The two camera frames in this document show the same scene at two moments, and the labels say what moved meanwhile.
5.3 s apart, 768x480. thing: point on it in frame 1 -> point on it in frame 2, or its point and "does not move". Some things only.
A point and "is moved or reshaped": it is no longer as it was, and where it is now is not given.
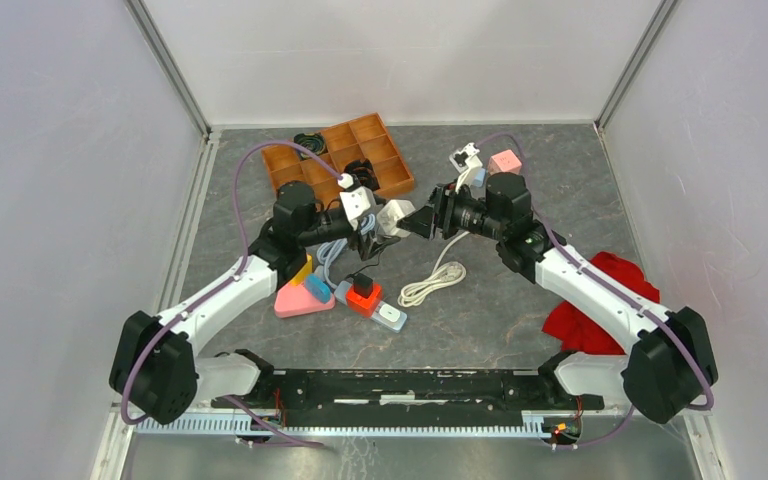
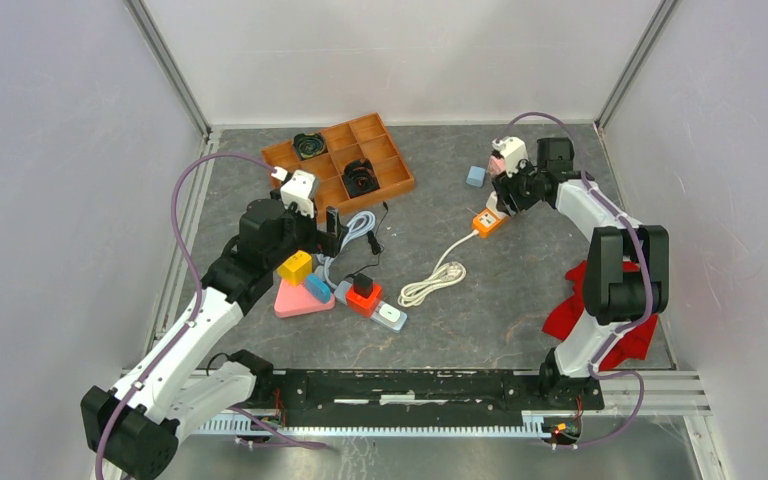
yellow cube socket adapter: (303, 272) does not move
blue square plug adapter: (317, 288) does not move
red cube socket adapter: (364, 306) does not move
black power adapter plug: (363, 284) does not move
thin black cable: (371, 265) does not move
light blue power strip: (386, 315) does not move
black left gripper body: (356, 242) -> (312, 240)
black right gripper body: (462, 213) -> (521, 188)
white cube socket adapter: (388, 215) is moved or reshaped
